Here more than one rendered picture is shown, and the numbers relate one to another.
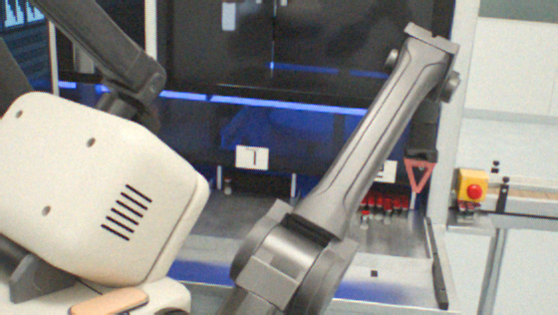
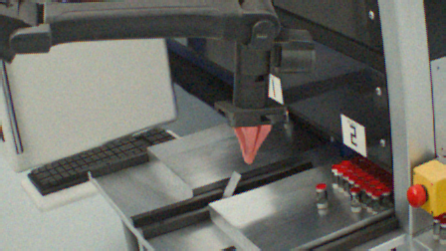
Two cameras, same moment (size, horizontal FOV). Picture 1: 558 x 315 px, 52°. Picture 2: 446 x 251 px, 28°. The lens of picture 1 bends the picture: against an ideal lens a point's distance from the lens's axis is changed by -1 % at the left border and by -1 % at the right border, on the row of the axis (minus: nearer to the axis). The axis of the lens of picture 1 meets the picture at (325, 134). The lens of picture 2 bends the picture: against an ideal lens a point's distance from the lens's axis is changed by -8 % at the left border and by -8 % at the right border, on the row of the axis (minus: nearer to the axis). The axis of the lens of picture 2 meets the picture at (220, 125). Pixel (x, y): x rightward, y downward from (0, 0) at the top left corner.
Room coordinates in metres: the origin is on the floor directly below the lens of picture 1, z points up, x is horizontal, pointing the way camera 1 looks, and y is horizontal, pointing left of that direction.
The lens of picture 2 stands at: (0.54, -1.50, 1.73)
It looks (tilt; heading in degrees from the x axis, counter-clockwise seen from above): 22 degrees down; 66
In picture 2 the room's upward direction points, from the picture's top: 9 degrees counter-clockwise
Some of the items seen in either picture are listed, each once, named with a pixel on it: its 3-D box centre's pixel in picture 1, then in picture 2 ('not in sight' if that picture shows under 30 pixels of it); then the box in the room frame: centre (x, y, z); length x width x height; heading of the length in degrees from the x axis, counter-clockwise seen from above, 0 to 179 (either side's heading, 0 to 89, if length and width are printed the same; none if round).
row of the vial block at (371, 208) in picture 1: (375, 210); (356, 189); (1.41, -0.15, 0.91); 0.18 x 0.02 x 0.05; 87
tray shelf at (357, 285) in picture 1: (304, 242); (249, 200); (1.26, 0.03, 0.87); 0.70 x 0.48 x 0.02; 87
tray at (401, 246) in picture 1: (375, 227); (319, 208); (1.32, -0.14, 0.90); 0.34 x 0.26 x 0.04; 177
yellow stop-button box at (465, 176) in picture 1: (471, 184); (438, 186); (1.43, -0.40, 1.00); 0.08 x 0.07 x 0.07; 177
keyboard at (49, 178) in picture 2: not in sight; (103, 159); (1.14, 0.57, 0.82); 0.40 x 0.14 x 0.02; 0
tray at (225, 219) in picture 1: (243, 213); (242, 151); (1.34, 0.20, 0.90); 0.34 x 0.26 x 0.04; 177
